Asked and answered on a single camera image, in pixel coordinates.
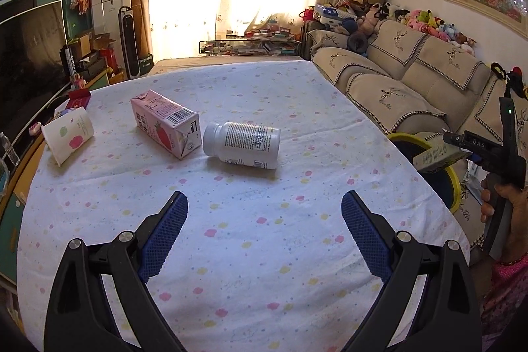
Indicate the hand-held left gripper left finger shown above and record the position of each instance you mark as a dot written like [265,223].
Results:
[163,238]

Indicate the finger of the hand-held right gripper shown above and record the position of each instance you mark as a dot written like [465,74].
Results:
[491,162]
[474,143]

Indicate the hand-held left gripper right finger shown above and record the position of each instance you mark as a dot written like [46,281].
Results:
[367,236]

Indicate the olive green carton box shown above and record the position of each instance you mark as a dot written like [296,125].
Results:
[437,159]

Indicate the yellow-rimmed black bin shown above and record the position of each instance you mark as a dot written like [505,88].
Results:
[441,187]

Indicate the pink strawberry milk carton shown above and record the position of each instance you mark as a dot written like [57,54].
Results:
[161,121]

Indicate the white pill bottle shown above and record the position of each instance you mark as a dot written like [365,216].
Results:
[247,146]

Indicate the dotted paper cup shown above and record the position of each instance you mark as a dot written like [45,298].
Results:
[68,133]

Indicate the person's right forearm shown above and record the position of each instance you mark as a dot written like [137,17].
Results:
[507,294]

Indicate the person's right hand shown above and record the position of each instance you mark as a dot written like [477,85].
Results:
[517,220]

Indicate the beige sofa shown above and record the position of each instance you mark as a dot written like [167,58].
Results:
[425,88]

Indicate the black plush toy red yellow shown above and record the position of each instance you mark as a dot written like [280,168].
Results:
[509,77]

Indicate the dotted white tablecloth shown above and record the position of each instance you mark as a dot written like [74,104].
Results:
[247,191]

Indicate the pile of plush toys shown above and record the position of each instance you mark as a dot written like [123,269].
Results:
[425,24]

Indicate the yellow green television cabinet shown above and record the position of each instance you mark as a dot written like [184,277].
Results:
[10,244]

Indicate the grey neck pillow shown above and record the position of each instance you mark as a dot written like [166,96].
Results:
[357,42]

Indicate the red flat box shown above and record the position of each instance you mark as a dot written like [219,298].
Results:
[79,98]

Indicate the pink round dish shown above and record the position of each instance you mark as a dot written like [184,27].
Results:
[35,129]

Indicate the dark green box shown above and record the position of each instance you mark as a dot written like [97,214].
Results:
[146,65]

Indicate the clear water bottle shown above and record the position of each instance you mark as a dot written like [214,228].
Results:
[9,150]

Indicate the red canister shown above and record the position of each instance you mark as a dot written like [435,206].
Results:
[109,57]

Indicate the star-print blue bag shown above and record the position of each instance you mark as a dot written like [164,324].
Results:
[328,16]

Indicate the black tower fan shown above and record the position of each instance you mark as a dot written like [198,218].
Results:
[128,42]

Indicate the open cardboard boxes clutter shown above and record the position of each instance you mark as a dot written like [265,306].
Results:
[88,51]

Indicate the cluttered glass coffee table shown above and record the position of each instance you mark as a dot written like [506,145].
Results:
[251,44]

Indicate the curved television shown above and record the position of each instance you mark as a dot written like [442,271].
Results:
[29,71]

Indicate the black wall panel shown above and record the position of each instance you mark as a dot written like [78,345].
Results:
[16,3]

